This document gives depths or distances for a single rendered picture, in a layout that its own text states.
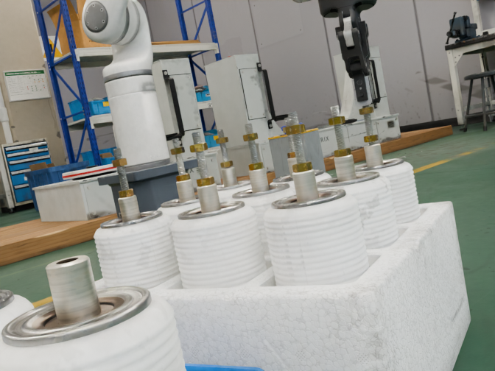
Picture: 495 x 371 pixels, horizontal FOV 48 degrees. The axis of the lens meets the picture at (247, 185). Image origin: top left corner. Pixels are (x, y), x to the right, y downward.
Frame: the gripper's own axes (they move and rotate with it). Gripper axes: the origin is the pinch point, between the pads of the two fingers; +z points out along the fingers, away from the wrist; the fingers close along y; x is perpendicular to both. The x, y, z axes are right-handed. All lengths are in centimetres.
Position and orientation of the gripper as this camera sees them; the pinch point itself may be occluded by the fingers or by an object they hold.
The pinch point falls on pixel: (362, 91)
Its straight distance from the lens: 77.6
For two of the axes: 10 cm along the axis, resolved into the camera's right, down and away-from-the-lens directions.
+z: 1.9, 9.8, 0.9
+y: 3.0, -1.5, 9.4
